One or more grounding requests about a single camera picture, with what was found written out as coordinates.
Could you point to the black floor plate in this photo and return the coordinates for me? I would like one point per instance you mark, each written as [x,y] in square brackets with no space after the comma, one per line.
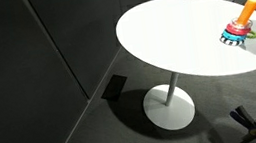
[114,88]

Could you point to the black white striped base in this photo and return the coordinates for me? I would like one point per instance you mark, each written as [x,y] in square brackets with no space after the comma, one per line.
[231,42]

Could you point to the white table pedestal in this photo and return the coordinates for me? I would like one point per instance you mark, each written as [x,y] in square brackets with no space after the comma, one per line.
[170,112]

